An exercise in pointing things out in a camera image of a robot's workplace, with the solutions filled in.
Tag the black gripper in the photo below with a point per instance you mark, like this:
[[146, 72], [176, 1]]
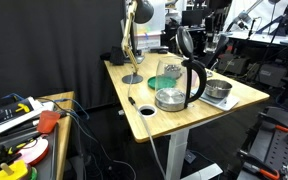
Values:
[[213, 24]]

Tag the black background monitor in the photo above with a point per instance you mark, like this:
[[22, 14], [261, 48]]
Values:
[[192, 18]]

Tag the black pouch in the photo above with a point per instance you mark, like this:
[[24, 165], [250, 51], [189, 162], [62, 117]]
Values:
[[116, 56]]

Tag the crumpled foil wrapper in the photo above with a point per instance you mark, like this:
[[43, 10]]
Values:
[[173, 71]]

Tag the black pegboard cart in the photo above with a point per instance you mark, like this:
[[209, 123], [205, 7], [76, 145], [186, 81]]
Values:
[[277, 150]]

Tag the black remote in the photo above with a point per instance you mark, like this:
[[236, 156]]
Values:
[[159, 50]]

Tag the black curtain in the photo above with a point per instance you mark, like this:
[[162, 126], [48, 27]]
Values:
[[50, 40]]

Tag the green plate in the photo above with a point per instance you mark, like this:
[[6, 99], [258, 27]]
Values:
[[151, 82]]

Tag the silver digital kitchen scale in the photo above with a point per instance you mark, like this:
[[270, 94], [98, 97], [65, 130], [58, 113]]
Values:
[[225, 103]]

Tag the glass electric kettle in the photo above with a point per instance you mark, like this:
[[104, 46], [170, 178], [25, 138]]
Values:
[[170, 100]]

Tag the pink bowl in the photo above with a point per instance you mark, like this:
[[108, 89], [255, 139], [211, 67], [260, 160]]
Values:
[[194, 80]]

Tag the white storage box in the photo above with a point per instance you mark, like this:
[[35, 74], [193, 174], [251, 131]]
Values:
[[149, 40]]

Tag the red plastic cup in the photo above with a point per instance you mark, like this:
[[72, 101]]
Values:
[[47, 121]]

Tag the grey equipment box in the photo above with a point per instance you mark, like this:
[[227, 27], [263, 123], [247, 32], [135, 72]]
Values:
[[234, 63], [270, 75]]

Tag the yellow toy block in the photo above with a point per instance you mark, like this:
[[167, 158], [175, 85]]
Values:
[[17, 170]]

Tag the black office chair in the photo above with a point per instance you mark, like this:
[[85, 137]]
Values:
[[222, 46]]

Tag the red white tape roll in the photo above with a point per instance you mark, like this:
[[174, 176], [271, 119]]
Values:
[[34, 151]]

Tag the clear black pepper container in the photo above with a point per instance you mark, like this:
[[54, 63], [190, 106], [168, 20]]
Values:
[[213, 45]]

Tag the floor power adapter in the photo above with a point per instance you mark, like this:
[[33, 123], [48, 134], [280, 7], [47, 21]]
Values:
[[190, 156]]

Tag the yellow black screwdriver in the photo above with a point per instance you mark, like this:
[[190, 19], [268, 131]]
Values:
[[4, 151]]

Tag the black box with yellow symbol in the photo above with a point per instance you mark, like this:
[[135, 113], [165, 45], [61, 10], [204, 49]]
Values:
[[4, 115]]

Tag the white desk leg frame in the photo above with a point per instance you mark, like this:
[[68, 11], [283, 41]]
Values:
[[177, 153]]

